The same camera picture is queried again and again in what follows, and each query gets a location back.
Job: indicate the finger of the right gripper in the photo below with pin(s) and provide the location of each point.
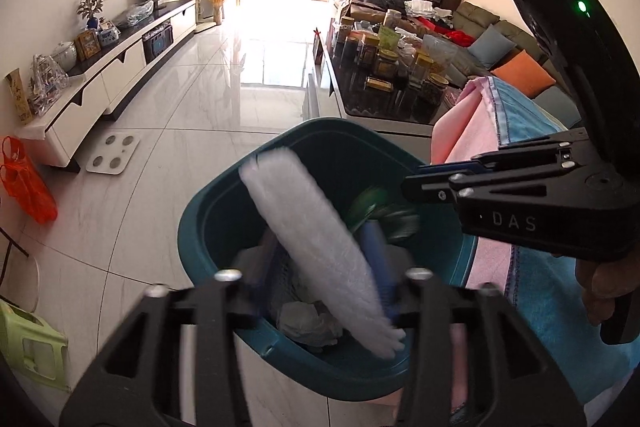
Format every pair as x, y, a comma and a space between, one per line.
591, 190
549, 154

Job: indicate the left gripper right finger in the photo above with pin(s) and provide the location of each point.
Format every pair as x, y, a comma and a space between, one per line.
473, 360

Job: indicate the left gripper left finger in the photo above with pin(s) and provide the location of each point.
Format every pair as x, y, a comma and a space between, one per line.
134, 379

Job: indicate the white foam net sheet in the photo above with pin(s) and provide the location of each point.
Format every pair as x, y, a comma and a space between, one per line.
311, 231

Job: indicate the person's right hand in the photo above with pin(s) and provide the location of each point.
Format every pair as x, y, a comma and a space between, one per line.
602, 284

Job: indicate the grey-blue cushion right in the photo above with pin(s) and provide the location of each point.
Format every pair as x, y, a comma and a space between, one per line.
558, 104

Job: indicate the grey-blue cushion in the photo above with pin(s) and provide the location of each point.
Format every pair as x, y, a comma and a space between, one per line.
558, 104
490, 47

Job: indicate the pink cloth under tablecloth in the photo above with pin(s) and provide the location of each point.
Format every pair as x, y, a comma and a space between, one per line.
467, 130

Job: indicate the orange cushion middle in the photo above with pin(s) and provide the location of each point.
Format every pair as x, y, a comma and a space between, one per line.
525, 74

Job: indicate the blue floral tablecloth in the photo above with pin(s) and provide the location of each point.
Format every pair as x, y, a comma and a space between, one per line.
544, 289

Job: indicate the green plastic stool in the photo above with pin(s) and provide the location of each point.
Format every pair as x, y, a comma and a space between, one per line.
33, 347

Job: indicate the grey-blue cushion left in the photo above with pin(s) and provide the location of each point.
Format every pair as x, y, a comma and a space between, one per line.
490, 47

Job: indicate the dark green sectional sofa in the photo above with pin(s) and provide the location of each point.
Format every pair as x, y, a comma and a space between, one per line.
449, 60

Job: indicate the cluttered coffee table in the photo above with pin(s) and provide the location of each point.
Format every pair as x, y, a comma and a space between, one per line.
398, 93

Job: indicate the pile of clothes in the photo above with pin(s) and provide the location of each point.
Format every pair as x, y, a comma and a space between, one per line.
421, 17

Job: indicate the white crumpled tissue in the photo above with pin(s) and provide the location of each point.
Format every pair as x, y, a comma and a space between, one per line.
305, 324

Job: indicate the orange mesh bag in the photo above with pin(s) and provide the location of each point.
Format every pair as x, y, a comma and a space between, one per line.
22, 181

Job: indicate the white bathroom scale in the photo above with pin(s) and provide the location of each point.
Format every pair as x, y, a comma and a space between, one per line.
113, 153

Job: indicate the white black TV cabinet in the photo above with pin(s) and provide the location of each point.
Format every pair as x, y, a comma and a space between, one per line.
103, 85

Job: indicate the blue vase with plant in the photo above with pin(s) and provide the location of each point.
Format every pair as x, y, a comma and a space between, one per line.
88, 10

